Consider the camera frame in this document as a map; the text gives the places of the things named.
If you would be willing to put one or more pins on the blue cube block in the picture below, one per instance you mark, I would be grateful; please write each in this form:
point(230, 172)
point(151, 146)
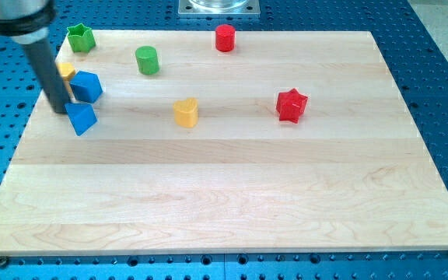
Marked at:
point(86, 87)

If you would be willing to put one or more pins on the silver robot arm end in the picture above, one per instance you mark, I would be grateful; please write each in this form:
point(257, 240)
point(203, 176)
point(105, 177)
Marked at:
point(26, 21)

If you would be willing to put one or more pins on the yellow heart block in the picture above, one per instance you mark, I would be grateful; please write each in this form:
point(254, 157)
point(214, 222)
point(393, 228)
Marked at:
point(186, 112)

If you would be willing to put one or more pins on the light wooden board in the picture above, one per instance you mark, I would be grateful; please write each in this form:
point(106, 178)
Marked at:
point(352, 175)

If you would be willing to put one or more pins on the red star block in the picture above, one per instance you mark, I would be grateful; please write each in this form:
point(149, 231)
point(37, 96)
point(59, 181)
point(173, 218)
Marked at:
point(291, 105)

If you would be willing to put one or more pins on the red cylinder block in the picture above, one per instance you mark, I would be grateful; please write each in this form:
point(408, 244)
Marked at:
point(225, 38)

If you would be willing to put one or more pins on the green cylinder block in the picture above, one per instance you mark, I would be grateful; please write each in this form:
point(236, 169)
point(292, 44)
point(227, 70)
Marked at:
point(147, 60)

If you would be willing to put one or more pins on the blue triangle block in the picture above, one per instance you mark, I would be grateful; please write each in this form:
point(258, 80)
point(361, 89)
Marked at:
point(81, 116)

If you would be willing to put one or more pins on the yellow pentagon block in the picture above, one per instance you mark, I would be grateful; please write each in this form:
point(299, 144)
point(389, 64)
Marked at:
point(67, 72)

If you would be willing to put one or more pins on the green star block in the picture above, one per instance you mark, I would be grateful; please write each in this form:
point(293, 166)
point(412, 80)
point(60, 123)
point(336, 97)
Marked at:
point(81, 38)

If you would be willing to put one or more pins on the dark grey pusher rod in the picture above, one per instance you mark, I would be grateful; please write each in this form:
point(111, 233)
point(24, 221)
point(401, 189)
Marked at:
point(42, 60)

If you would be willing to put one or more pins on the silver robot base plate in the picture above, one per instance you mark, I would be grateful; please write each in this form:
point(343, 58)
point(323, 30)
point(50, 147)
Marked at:
point(218, 7)

